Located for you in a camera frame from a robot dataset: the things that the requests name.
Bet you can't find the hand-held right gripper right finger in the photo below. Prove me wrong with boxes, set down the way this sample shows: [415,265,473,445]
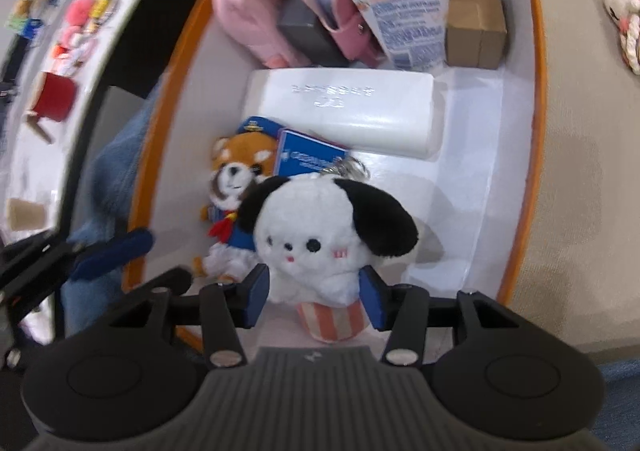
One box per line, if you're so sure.
[357,265,531,366]

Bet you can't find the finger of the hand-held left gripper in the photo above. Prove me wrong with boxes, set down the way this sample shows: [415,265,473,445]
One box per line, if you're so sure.
[124,267,194,303]
[30,228,155,292]

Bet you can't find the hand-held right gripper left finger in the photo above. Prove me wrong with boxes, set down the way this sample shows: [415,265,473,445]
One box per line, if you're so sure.
[107,262,271,368]

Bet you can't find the white dog plush striped cup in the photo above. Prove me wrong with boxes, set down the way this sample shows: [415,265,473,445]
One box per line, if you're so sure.
[239,175,420,343]

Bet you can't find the red panda plush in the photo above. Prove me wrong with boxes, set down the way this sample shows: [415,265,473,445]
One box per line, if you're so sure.
[194,116,281,284]

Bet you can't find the blue card tag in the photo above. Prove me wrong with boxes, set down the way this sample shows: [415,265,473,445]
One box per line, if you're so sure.
[275,128,351,178]

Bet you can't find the orange cardboard box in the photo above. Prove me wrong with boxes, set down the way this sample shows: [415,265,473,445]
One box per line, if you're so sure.
[122,0,548,352]

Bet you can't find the white rectangular box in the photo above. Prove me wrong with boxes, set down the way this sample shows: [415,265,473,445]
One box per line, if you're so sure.
[242,68,448,162]

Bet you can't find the dark grey box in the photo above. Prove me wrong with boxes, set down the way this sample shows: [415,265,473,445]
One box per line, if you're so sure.
[277,0,351,68]

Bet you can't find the pink pouch bag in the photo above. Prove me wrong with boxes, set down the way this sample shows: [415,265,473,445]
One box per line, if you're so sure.
[212,0,313,69]

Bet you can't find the white hand cream tube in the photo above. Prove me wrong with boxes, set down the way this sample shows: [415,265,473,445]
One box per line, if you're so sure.
[343,0,451,72]

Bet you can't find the brown gift box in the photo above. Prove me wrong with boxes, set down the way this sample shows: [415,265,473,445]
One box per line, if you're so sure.
[445,0,508,70]

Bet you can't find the person's left leg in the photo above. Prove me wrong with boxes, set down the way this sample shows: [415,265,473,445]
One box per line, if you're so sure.
[60,81,166,337]

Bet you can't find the person's leg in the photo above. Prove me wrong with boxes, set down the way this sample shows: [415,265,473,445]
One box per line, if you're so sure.
[60,81,166,337]
[595,358,640,427]

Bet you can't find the pink hair accessories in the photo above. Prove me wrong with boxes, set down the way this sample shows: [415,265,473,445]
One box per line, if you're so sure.
[52,26,98,72]

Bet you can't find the beige sofa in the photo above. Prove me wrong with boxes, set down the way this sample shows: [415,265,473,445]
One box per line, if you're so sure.
[495,0,640,362]

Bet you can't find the yellow pouch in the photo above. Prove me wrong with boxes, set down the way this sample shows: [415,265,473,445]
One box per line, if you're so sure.
[87,0,118,32]

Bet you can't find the person's right leg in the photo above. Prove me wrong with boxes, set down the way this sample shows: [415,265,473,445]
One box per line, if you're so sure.
[595,358,640,427]

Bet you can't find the red mug wooden handle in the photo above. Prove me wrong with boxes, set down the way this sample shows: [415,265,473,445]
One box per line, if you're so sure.
[25,71,80,144]

